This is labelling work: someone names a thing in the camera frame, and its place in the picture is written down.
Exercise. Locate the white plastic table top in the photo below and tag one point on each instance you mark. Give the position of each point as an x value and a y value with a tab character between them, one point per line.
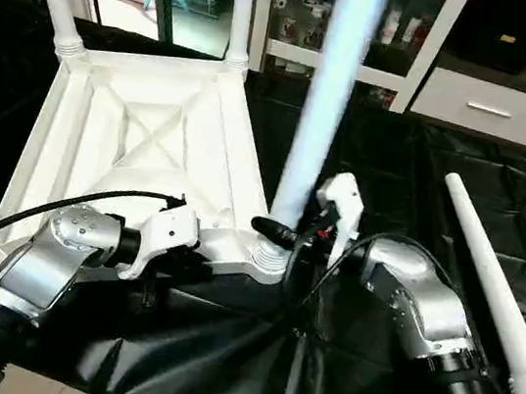
143	139

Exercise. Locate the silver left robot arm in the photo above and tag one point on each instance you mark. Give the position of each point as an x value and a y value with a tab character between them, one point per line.
23	280

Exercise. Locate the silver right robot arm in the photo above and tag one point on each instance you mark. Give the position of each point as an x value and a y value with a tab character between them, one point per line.
423	320

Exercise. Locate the black table mat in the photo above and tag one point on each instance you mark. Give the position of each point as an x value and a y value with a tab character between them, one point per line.
247	373

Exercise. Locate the white drawer unit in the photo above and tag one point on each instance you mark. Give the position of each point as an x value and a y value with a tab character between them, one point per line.
489	107

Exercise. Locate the white glass door cabinet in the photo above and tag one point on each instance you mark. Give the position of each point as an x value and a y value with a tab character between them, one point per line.
387	32

